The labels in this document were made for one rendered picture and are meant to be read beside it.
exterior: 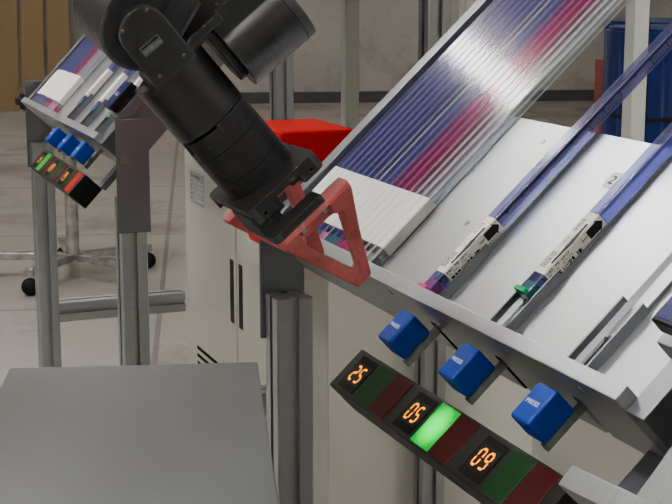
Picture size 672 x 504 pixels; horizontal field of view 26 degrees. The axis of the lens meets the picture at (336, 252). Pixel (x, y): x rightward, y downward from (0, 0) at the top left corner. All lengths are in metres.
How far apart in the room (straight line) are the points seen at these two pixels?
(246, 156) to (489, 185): 0.27
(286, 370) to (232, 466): 0.40
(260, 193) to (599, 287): 0.25
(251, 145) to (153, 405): 0.34
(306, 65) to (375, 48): 0.52
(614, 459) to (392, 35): 9.31
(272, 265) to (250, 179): 0.51
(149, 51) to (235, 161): 0.11
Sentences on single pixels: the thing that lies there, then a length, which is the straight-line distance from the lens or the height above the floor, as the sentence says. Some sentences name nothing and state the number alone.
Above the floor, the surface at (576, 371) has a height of 0.73.
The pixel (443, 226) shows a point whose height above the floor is 0.76.
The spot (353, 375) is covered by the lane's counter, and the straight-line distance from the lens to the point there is 1.18.
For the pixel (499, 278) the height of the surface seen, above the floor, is 0.75.
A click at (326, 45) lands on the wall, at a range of 10.69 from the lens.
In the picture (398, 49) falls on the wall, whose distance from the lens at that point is 10.75.
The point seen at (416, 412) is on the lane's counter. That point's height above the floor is 0.66.
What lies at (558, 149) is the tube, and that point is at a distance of 1.17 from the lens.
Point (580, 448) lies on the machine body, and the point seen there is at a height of 0.48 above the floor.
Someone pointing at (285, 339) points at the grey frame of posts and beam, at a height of 0.60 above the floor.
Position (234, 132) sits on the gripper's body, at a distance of 1.04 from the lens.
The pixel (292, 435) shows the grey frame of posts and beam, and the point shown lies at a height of 0.49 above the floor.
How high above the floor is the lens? 0.98
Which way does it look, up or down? 11 degrees down
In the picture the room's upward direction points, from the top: straight up
